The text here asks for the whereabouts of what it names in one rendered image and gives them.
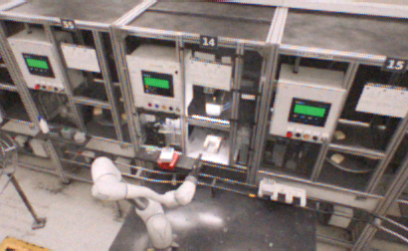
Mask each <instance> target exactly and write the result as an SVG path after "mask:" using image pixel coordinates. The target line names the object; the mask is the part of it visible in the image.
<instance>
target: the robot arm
mask: <svg viewBox="0 0 408 251"><path fill-rule="evenodd" d="M202 156H203V154H202V153H199V155H198V157H196V160H195V162H194V166H193V170H192V172H190V173H189V175H188V176H187V177H186V178H185V181H184V183H183V184H182V185H181V186H180V187H179V188H178V189H177V190H172V191H170V192H166V193H165V195H158V194H157V193H156V192H154V191H153V190H151V189H149V188H146V187H143V186H136V185H132V184H129V183H128V182H127V181H125V179H123V177H121V176H120V172H119V171H118V169H117V168H116V166H114V163H112V162H111V160H109V159H107V157H99V158H98V159H96V160H95V162H94V163H93V165H92V178H93V180H94V182H95V184H94V186H93V188H92V195H93V196H94V197H96V198H97V199H102V200H107V201H118V200H123V199H125V200H126V201H128V202H129V204H132V206H134V207H135V208H136V212H137V213H138V215H139V216H140V217H141V218H142V219H143V221H144V222H145V225H146V226H147V231H148V233H149V237H150V240H151V242H150V244H149V246H148V247H147V251H171V250H172V248H178V244H176V243H175V242H174V241H175V239H176V238H177V235H176V234H172V229H171V226H170V224H169V221H168V219H167V218H166V217H165V215H164V212H163V208H162V207H161V204H165V206H167V208H176V207H178V206H180V205H187V204H188V203H189V202H190V201H191V199H192V197H193V195H194V191H195V188H196V183H197V179H198V177H199V176H198V175H199V172H200V168H201V166H202V163H203V161H201V157H202ZM160 203H161V204H160Z"/></svg>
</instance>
